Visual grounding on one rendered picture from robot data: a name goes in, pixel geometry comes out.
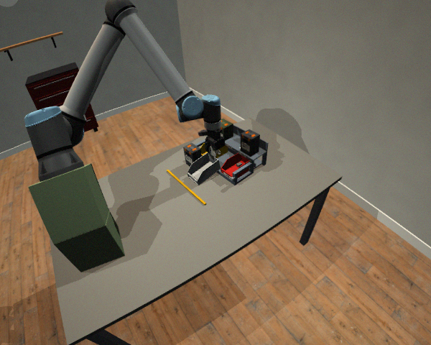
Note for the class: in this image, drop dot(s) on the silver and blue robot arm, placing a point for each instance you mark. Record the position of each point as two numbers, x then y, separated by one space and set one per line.
51 131

